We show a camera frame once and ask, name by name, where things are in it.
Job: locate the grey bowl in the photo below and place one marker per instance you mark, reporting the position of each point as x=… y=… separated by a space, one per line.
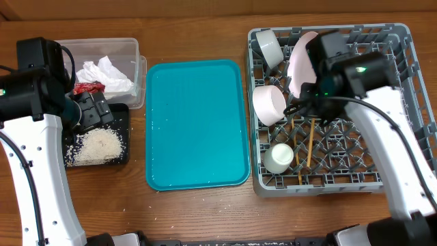
x=270 y=47

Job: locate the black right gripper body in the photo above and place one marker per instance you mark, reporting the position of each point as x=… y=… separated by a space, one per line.
x=319 y=104

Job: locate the white napkin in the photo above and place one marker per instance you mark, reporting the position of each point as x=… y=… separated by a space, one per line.
x=105 y=73

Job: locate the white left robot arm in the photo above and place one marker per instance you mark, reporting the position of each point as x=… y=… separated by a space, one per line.
x=38 y=106

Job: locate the clear plastic waste bin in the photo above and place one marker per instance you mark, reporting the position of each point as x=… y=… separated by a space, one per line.
x=124 y=55

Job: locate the teal serving tray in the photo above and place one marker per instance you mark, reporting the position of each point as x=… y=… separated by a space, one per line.
x=195 y=126

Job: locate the pile of white rice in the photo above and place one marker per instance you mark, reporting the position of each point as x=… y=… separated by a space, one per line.
x=96 y=147

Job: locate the grey plastic dish rack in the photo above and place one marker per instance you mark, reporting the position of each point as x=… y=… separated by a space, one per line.
x=340 y=160

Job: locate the white cup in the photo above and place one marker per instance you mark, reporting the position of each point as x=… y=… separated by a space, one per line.
x=278 y=158

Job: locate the black food waste tray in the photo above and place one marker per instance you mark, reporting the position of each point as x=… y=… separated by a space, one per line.
x=120 y=124

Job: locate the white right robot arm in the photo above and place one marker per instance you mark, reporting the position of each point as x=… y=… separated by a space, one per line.
x=363 y=89

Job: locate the wooden chopstick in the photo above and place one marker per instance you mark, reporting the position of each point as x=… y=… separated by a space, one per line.
x=310 y=146
x=296 y=153

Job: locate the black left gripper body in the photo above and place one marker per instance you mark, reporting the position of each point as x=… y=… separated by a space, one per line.
x=92 y=113

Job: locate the large white plate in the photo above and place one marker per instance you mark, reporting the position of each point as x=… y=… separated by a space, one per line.
x=300 y=69

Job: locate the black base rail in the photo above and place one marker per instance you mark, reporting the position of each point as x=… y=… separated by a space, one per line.
x=305 y=241

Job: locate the red snack wrapper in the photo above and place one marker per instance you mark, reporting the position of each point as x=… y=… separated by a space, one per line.
x=88 y=87

